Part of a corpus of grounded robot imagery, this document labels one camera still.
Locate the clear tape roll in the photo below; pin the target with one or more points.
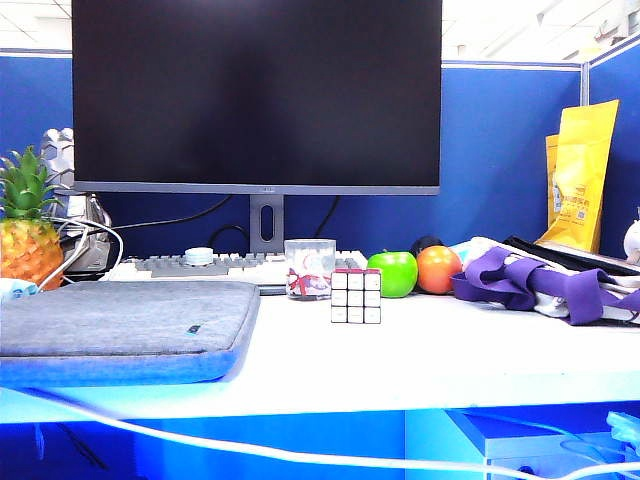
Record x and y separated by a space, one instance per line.
199 257

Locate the black computer monitor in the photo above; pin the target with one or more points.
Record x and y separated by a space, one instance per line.
250 100

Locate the Rubik's cube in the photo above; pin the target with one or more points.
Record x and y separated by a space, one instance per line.
356 297

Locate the silver geometric figure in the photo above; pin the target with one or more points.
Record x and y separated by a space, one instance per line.
57 150

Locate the clear glass with red ribbon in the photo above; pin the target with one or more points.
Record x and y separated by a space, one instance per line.
310 270

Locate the white grey mechanical keyboard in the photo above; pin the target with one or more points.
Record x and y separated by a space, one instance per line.
200 270

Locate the large yellow pouch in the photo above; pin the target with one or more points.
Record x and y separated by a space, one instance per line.
585 165

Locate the pale plastic bag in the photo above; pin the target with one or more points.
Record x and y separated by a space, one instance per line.
625 430

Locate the black flat folder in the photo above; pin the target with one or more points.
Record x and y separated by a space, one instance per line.
575 257

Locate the light blue mask pack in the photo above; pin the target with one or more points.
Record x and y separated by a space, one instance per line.
15 289

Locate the drawer cabinet under desk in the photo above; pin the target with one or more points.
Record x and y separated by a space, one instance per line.
525 445

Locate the green apple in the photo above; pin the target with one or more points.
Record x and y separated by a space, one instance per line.
395 272

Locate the orange round fruit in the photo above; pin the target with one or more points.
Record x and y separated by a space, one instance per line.
437 270

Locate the pineapple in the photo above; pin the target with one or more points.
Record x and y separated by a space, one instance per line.
27 250

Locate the small yellow pouch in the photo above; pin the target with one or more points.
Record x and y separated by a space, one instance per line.
551 165

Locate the grey felt laptop sleeve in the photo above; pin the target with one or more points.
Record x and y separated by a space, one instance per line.
125 320

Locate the blue white patterned packet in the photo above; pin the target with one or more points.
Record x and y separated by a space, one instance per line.
462 250

